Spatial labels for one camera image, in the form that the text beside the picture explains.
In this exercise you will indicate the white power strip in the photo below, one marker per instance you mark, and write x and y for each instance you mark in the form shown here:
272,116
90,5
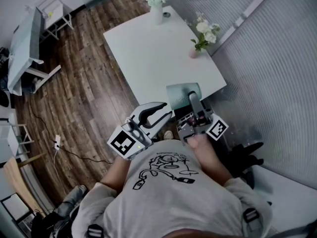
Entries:
57,141

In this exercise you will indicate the pale blue cloth covered table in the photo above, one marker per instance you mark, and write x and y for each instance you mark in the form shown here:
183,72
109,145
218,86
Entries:
24,46

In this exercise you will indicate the small pink vase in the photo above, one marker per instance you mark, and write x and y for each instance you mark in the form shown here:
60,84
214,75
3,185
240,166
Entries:
194,53

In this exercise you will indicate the person's left forearm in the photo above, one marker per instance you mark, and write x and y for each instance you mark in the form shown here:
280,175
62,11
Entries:
115,175

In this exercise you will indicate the light wooden desk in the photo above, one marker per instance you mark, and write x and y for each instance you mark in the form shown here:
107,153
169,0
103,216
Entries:
19,182

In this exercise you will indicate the black office chair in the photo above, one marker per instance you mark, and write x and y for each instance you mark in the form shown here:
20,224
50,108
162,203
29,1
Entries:
242,155

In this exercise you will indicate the white square table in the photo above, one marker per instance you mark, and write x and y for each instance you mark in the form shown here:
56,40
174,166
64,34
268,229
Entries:
148,53

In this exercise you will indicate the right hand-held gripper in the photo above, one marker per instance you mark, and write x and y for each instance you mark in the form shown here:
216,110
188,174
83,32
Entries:
216,130

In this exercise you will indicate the person's grey printed t-shirt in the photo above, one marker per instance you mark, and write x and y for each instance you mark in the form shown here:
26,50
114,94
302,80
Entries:
173,202

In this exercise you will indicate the white shelf rack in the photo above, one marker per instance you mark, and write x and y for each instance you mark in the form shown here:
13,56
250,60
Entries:
10,137

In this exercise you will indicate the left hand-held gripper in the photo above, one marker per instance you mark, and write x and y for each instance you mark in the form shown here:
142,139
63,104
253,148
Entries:
122,144

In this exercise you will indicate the white wooden chair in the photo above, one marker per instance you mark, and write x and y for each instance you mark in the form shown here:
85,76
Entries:
54,11

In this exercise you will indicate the white flowers with green leaves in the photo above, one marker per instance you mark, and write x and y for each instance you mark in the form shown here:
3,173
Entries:
206,31

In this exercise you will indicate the person's right white shoe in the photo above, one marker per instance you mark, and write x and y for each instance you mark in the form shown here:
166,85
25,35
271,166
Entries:
168,135

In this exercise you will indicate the aqua dimpled glass cup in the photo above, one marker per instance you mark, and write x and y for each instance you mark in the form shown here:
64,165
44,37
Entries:
177,95

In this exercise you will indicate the person's right forearm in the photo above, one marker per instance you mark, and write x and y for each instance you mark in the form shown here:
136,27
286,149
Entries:
213,165

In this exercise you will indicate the black framed white board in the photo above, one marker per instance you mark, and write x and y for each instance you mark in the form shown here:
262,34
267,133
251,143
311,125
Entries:
15,207

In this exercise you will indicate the person's right hand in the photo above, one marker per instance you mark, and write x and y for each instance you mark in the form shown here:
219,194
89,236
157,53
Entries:
200,141

